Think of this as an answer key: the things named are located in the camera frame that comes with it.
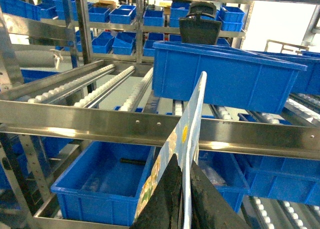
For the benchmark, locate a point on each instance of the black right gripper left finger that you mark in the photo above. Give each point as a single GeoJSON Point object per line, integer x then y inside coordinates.
{"type": "Point", "coordinates": [163, 208]}

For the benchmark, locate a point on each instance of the flower gift bag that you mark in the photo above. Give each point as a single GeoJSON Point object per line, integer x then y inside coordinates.
{"type": "Point", "coordinates": [184, 142]}

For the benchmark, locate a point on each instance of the steel roller conveyor rack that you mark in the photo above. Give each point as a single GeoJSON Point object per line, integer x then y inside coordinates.
{"type": "Point", "coordinates": [45, 126]}

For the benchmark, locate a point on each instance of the blue tote right shelf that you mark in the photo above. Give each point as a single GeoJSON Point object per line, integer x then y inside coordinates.
{"type": "Point", "coordinates": [235, 78]}

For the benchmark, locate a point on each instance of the blue tote shelf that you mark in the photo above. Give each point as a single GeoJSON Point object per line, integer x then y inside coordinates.
{"type": "Point", "coordinates": [104, 183]}
{"type": "Point", "coordinates": [235, 78]}

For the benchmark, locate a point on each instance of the black head camera unit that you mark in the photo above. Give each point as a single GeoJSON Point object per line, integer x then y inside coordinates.
{"type": "Point", "coordinates": [200, 26]}

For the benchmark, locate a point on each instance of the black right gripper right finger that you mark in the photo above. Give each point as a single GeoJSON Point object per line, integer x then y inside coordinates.
{"type": "Point", "coordinates": [209, 209]}

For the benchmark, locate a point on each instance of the blue tote lower shelf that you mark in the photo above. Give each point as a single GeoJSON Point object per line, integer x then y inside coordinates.
{"type": "Point", "coordinates": [104, 183]}

